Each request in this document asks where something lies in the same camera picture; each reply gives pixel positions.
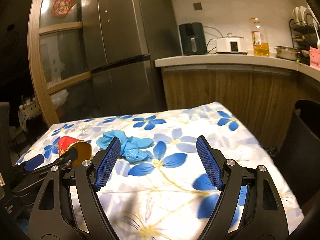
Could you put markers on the dark grey refrigerator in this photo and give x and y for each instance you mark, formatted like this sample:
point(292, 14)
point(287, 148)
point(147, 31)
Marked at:
point(123, 39)

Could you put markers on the pink utensil basket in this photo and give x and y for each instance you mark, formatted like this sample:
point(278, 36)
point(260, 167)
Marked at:
point(314, 57)

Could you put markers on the cooking oil bottle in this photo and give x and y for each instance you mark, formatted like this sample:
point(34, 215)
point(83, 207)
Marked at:
point(259, 38)

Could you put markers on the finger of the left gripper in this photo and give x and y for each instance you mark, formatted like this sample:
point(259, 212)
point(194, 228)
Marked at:
point(63, 161)
point(30, 165)

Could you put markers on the blue glove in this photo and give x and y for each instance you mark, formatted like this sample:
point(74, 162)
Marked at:
point(133, 149)

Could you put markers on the floral blue white tablecloth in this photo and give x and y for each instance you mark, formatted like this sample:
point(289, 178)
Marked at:
point(169, 196)

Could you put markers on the red paper cup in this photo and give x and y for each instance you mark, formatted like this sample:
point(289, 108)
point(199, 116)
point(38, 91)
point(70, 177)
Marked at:
point(79, 150)

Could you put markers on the stainless steel bowl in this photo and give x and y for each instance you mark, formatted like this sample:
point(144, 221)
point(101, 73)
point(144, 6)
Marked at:
point(287, 53)

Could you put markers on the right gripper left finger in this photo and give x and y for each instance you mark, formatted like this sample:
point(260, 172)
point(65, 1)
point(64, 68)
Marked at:
point(52, 215)

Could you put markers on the white slow cooker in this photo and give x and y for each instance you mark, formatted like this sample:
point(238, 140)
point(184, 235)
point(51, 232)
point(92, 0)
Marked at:
point(230, 44)

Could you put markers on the black dish rack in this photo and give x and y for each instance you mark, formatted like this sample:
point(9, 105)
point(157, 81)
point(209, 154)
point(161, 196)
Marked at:
point(304, 29)

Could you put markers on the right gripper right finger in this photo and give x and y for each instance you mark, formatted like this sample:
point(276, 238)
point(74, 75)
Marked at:
point(263, 216)

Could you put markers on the wooden glass door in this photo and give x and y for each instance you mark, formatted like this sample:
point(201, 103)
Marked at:
point(58, 65)

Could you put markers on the black plastic trash bin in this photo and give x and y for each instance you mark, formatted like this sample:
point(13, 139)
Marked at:
point(298, 158)

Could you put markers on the wooden lower cabinet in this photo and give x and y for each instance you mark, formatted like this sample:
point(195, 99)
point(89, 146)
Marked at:
point(261, 97)

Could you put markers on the black air fryer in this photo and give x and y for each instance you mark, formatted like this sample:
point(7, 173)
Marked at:
point(192, 38)

